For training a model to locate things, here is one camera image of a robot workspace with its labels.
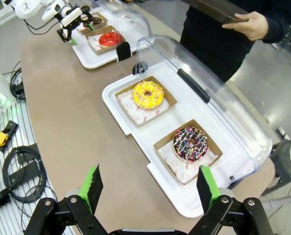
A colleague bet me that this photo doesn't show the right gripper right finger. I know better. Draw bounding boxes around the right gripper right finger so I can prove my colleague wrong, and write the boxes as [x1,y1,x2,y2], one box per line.
[188,165,276,235]

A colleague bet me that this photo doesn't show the bundled black cable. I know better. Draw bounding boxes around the bundled black cable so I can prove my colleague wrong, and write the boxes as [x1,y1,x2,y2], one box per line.
[9,61,26,101]

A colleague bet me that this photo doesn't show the dark grey stool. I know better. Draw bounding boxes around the dark grey stool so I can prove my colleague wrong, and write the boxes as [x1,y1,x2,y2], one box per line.
[260,139,291,196]

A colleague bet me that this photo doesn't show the person left forearm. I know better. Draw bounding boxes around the person left forearm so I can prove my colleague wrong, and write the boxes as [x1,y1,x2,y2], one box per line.
[254,0,291,32]

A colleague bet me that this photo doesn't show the white printed paper liner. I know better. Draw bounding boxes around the white printed paper liner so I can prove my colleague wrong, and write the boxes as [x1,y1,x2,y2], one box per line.
[88,34,104,53]
[157,144,219,185]
[118,89,172,126]

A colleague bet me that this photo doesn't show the dark brown serving tray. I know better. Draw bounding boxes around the dark brown serving tray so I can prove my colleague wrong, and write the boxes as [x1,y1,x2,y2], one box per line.
[181,0,249,25]

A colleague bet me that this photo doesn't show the ribbed metal base plate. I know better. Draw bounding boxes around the ribbed metal base plate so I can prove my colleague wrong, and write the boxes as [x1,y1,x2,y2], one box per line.
[0,100,70,235]

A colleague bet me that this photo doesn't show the yellow glazed sprinkled donut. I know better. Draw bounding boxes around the yellow glazed sprinkled donut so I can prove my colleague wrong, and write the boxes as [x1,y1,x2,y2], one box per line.
[132,80,165,110]

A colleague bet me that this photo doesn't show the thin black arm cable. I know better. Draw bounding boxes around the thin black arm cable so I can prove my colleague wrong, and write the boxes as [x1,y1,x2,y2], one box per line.
[23,19,62,35]

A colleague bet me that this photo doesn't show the white plastic display tray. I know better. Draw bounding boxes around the white plastic display tray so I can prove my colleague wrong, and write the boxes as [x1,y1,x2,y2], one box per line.
[101,73,258,218]
[72,11,143,69]

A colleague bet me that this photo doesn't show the person left hand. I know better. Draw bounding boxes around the person left hand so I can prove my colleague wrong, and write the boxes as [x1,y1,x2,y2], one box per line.
[221,11,268,42]

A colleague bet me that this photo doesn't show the chocolate donut fine sprinkles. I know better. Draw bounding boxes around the chocolate donut fine sprinkles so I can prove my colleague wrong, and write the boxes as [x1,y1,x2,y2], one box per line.
[88,16,103,26]

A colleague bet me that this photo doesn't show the brown cardboard donut box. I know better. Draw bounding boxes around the brown cardboard donut box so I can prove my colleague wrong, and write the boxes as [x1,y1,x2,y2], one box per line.
[153,119,223,186]
[115,75,178,127]
[84,25,126,56]
[76,12,109,35]

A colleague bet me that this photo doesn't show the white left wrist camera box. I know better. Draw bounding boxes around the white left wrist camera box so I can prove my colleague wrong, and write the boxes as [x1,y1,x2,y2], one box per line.
[60,7,83,27]

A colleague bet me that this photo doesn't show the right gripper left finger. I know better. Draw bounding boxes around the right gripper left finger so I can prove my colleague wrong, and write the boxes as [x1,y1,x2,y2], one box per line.
[25,163,112,235]

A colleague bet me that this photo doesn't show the coiled black cable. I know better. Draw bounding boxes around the coiled black cable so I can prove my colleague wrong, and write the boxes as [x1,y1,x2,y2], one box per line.
[2,145,48,204]

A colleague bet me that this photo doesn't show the clear plastic display lid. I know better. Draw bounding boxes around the clear plastic display lid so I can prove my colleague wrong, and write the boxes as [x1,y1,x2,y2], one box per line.
[132,35,273,189]
[96,0,152,62]

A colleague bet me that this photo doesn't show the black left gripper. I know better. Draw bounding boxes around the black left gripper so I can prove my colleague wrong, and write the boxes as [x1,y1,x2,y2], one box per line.
[53,6,99,46]

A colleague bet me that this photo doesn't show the red glazed donut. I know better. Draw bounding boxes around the red glazed donut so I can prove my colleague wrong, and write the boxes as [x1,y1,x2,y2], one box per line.
[98,31,123,47]

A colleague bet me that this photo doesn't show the yellow emergency stop button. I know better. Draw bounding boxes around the yellow emergency stop button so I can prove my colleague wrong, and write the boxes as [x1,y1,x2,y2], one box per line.
[0,120,19,154]

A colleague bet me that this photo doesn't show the chocolate donut colourful sprinkles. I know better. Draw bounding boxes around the chocolate donut colourful sprinkles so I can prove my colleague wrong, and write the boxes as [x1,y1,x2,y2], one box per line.
[172,126,209,164]

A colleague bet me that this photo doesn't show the person torso dark sweater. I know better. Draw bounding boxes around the person torso dark sweater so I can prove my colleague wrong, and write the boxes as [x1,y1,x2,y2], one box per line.
[179,0,261,83]

